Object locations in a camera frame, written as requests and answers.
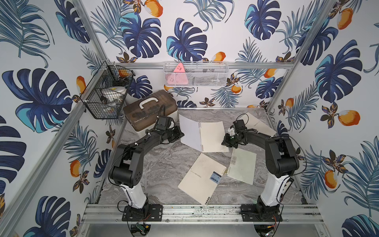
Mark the white bowl in basket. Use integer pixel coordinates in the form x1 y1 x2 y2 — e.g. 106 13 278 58
101 87 127 103

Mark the white mesh wall shelf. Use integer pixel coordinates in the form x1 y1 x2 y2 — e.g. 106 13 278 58
163 62 229 87

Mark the black wire basket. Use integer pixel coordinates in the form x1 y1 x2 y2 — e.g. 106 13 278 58
80 62 135 120

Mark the large cream notebook blue label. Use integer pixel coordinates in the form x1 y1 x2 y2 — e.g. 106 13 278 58
178 154 227 205

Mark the brown lid storage box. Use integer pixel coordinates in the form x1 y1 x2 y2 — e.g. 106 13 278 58
123 90 179 136

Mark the cream spiral notebook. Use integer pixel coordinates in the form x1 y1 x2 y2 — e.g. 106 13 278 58
179 115 229 153

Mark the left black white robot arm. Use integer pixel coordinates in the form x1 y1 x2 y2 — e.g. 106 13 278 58
108 116 184 210

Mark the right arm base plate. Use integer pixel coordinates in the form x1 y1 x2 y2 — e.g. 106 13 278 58
239 204 282 222

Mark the pink triangle item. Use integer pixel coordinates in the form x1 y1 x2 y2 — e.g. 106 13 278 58
166 63 189 86

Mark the pale green spiral notebook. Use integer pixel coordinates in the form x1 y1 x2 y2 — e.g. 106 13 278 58
227 148 257 185

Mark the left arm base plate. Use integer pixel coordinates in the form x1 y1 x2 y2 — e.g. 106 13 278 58
122 203 163 222

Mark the green circuit board left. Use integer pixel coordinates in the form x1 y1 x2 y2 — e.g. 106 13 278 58
130 224 151 234

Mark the cream notebook back right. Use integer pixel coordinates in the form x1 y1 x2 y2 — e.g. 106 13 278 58
237 113 276 136

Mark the aluminium front rail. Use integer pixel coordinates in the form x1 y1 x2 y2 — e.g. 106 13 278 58
82 204 324 225

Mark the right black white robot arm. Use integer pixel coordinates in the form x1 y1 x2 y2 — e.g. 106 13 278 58
222 119 299 207

